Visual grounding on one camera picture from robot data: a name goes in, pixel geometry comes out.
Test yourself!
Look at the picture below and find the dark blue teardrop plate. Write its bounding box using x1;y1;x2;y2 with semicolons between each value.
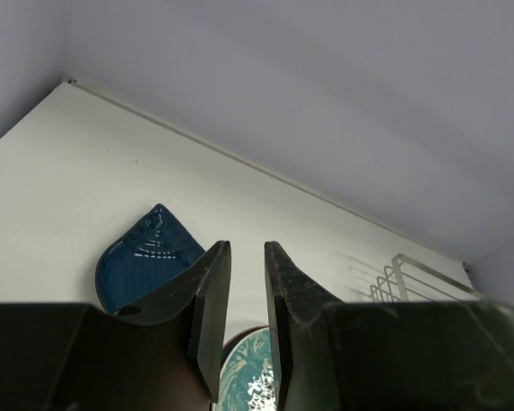
94;204;206;313

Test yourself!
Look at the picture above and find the chrome wire dish rack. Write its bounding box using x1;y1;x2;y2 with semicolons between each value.
369;253;487;303

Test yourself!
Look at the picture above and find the red and teal glazed plate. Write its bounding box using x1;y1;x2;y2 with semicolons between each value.
211;326;277;411

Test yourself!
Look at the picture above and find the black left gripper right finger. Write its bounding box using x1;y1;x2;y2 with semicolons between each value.
264;241;514;410

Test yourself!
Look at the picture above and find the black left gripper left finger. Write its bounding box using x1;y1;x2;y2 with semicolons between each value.
0;241;231;410

